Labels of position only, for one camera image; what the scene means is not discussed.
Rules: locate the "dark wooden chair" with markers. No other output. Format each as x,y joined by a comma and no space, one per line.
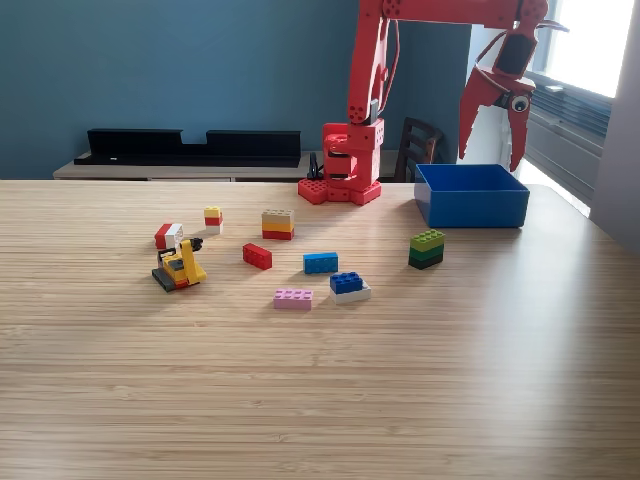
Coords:
415,145

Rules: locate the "light blue lego brick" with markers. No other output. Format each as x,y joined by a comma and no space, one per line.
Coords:
320,264

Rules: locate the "tan orange red lego stack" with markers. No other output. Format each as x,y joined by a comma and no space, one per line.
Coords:
277,225

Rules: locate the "grey ventilation unit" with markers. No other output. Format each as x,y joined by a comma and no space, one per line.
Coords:
560,135

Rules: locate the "white framed window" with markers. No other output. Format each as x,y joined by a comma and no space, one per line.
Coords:
595,45

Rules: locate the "yellow toy digger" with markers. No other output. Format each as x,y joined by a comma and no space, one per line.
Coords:
182,267

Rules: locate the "small yellow red white stack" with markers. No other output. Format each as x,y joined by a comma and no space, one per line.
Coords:
213,217

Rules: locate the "blue plastic bin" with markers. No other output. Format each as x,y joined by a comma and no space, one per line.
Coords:
475,210

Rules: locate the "green lego brick stack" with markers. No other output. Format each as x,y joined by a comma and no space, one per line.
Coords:
426,247

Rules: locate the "black shelf unit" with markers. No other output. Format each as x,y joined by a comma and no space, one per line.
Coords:
150,145

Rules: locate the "red white lego brick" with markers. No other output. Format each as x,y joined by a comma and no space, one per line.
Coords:
167,235

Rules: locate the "pink lego brick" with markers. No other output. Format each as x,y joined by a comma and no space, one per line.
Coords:
292,300

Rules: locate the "blue white lego stack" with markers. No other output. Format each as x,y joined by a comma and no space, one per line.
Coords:
347,284

